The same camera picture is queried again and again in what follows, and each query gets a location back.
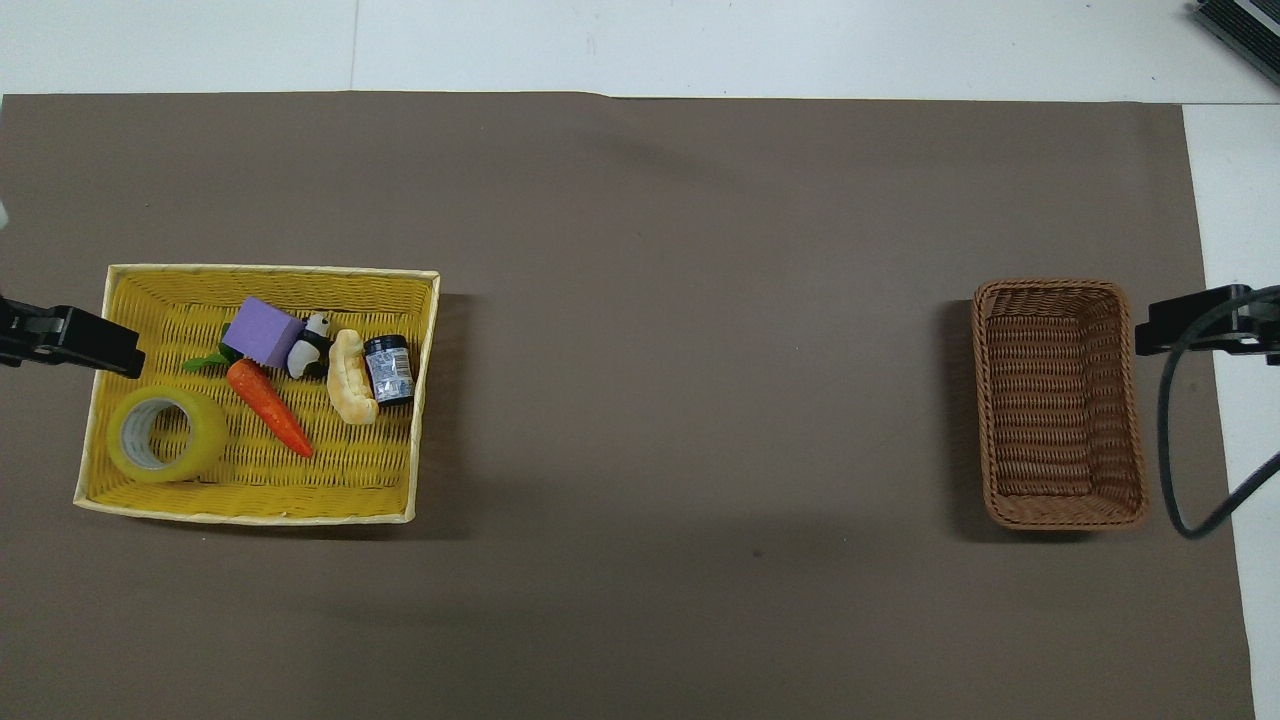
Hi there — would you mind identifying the yellow woven basket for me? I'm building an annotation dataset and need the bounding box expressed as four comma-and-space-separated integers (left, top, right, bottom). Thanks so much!
73, 263, 442, 526

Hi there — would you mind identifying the brown woven basket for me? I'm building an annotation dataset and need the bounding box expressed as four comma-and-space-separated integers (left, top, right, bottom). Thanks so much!
971, 278, 1151, 531

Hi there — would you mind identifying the yellow tape roll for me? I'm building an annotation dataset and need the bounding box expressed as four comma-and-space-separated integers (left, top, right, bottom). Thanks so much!
107, 386, 230, 485

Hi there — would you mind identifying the small black jar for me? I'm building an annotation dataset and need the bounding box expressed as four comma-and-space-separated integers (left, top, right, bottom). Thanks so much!
363, 335, 416, 408

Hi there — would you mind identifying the beige toy bread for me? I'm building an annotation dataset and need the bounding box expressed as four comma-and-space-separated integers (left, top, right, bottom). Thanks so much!
327, 328, 380, 426

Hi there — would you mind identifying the panda toy figure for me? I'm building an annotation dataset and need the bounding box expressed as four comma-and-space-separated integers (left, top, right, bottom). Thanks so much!
287, 312, 334, 381

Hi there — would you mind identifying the orange toy carrot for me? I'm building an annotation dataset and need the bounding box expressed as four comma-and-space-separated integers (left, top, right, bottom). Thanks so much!
182, 346, 316, 460

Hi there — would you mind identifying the purple block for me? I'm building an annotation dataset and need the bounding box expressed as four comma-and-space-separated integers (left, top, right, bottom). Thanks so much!
221, 296, 306, 370

